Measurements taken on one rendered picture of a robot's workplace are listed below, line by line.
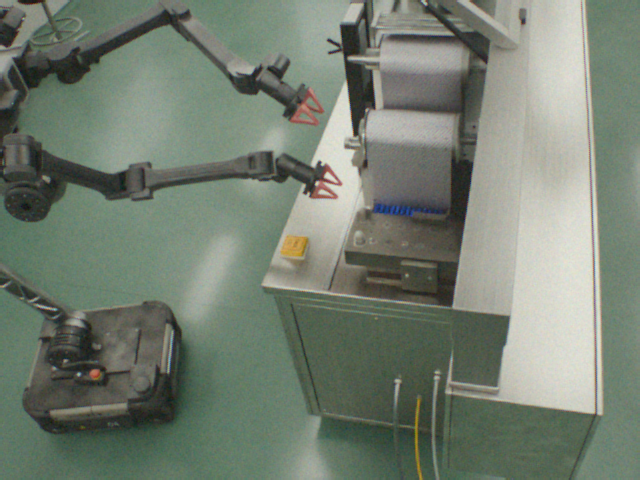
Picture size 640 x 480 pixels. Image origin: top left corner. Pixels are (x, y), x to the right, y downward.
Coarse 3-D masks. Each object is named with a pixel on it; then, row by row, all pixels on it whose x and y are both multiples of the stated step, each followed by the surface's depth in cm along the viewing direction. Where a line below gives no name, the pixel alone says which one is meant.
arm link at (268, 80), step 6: (270, 66) 179; (264, 72) 177; (270, 72) 179; (276, 72) 180; (258, 78) 178; (264, 78) 176; (270, 78) 177; (276, 78) 178; (258, 84) 177; (264, 84) 177; (270, 84) 177; (276, 84) 177; (264, 90) 178; (270, 90) 178; (276, 90) 179; (270, 96) 181
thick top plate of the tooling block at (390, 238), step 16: (352, 224) 190; (368, 224) 190; (384, 224) 189; (400, 224) 188; (416, 224) 187; (432, 224) 187; (448, 224) 186; (464, 224) 185; (352, 240) 186; (368, 240) 185; (384, 240) 184; (400, 240) 184; (416, 240) 183; (432, 240) 182; (448, 240) 182; (352, 256) 185; (368, 256) 183; (384, 256) 181; (400, 256) 180; (416, 256) 179; (432, 256) 178; (448, 256) 177; (448, 272) 180
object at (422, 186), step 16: (368, 160) 183; (384, 176) 186; (400, 176) 185; (416, 176) 183; (432, 176) 182; (448, 176) 180; (384, 192) 191; (400, 192) 189; (416, 192) 188; (432, 192) 186; (448, 192) 184; (432, 208) 191; (448, 208) 189
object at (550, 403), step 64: (576, 0) 186; (576, 64) 163; (576, 128) 145; (576, 192) 131; (576, 256) 120; (512, 320) 112; (576, 320) 110; (448, 384) 105; (512, 384) 103; (576, 384) 102; (448, 448) 118; (512, 448) 112; (576, 448) 107
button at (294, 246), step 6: (288, 240) 204; (294, 240) 203; (300, 240) 203; (306, 240) 204; (282, 246) 202; (288, 246) 202; (294, 246) 202; (300, 246) 201; (282, 252) 202; (288, 252) 201; (294, 252) 200; (300, 252) 200
